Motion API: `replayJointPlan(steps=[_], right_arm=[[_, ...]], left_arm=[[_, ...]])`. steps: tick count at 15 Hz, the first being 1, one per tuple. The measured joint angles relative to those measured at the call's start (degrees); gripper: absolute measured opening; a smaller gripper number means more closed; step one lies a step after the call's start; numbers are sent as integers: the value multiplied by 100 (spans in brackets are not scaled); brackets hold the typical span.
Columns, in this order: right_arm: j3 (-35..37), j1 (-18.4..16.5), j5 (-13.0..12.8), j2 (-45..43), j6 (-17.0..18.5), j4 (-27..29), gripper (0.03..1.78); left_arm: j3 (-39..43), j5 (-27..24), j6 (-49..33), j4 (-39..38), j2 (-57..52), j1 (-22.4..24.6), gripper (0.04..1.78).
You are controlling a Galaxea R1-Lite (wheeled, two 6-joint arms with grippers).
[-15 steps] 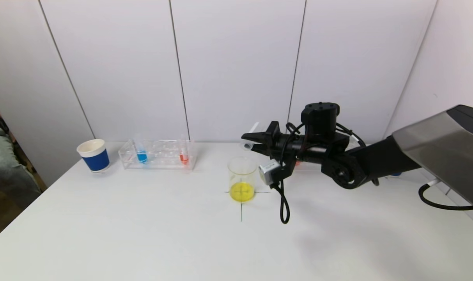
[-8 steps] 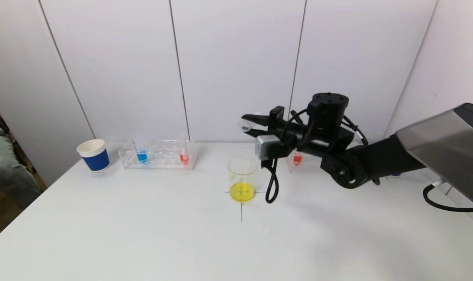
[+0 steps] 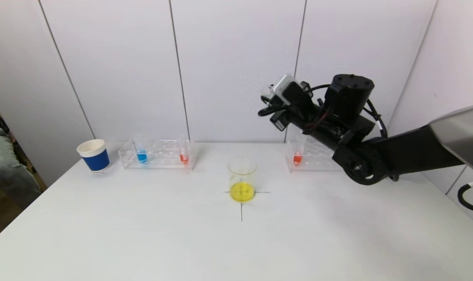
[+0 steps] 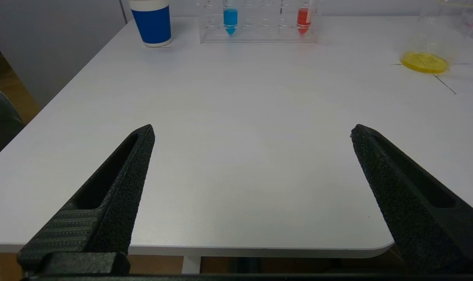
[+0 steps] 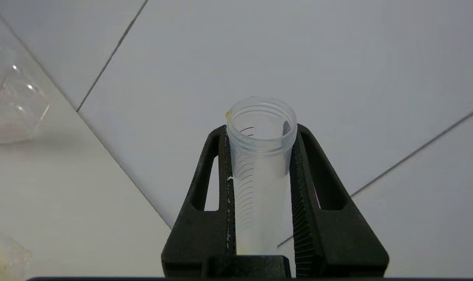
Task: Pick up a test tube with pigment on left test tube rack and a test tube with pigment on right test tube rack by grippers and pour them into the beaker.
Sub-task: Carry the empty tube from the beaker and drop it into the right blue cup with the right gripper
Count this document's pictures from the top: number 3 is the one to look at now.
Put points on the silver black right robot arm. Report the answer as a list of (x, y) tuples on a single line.
[(415, 152)]

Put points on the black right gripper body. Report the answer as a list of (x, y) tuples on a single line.
[(279, 119)]

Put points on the clear glass beaker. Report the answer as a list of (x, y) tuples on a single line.
[(242, 187)]

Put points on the test tube with blue liquid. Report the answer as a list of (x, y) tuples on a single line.
[(142, 157)]

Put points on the test tube with yellow pigment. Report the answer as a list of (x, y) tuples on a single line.
[(267, 93)]

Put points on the person in grey trousers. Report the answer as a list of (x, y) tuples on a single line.
[(6, 168)]

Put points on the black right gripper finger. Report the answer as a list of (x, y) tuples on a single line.
[(271, 110), (267, 100)]

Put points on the test tube with red liquid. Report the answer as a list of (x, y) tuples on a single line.
[(297, 159), (184, 158)]

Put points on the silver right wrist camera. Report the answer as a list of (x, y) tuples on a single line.
[(283, 85)]

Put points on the blue white paper cup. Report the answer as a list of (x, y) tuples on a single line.
[(97, 162)]

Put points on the clear acrylic test tube rack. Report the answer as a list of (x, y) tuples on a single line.
[(162, 156), (314, 158)]

